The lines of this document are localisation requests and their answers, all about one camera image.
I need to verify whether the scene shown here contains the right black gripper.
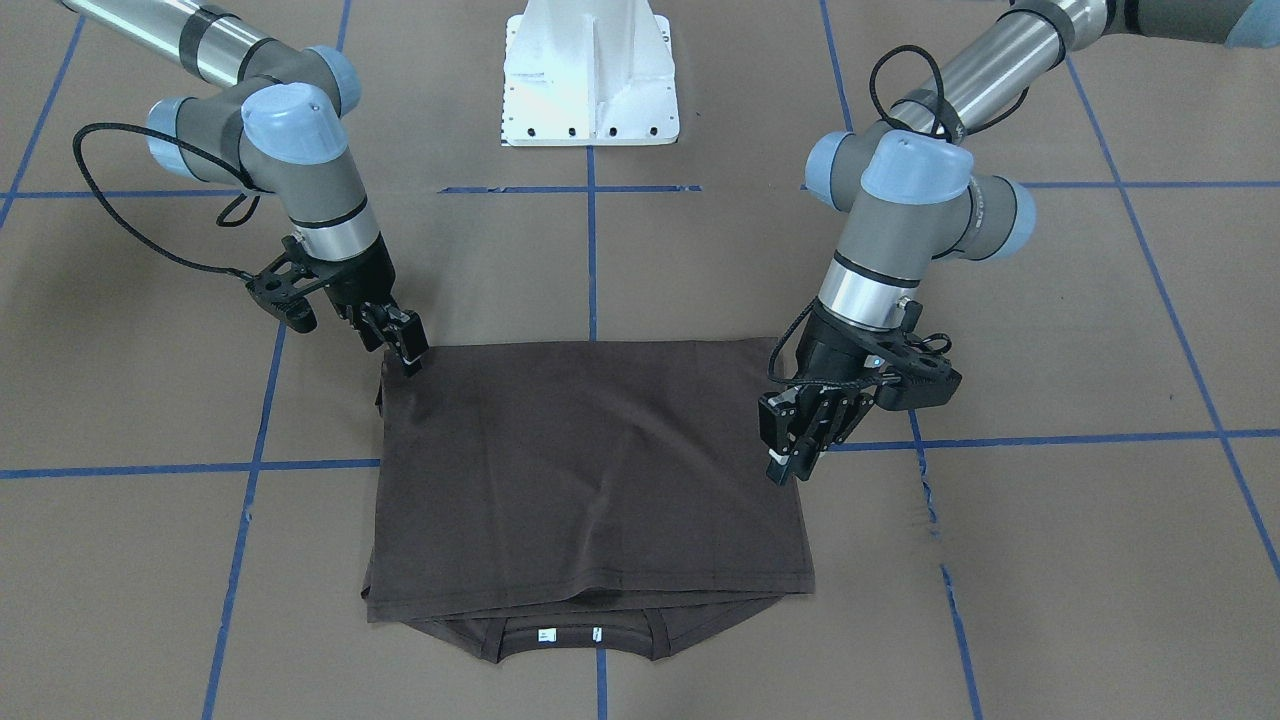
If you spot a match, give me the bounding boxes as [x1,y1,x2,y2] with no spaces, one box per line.
[325,236,430,377]

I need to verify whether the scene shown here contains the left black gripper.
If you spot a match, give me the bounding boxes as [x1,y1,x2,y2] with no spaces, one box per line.
[758,300,906,486]

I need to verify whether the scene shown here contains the dark brown t-shirt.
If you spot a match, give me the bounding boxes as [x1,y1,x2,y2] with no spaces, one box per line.
[362,338,817,664]

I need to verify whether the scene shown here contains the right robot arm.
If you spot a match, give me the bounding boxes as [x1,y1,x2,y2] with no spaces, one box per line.
[67,1,429,375]

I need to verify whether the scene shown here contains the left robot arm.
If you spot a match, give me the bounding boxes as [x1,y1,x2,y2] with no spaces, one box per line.
[759,1,1277,486]

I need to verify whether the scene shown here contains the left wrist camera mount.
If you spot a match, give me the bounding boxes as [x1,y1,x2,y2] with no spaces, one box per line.
[874,300,963,411]

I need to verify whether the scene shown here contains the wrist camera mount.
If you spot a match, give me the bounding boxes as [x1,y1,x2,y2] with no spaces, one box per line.
[244,234,338,334]
[874,300,963,411]

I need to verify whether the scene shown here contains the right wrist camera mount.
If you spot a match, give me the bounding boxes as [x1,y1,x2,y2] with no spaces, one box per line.
[244,234,338,334]

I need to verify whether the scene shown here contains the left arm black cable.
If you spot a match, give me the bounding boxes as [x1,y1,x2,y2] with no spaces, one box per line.
[765,44,1030,386]

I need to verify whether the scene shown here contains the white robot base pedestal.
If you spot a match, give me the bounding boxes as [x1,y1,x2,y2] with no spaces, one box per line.
[500,1,681,147]

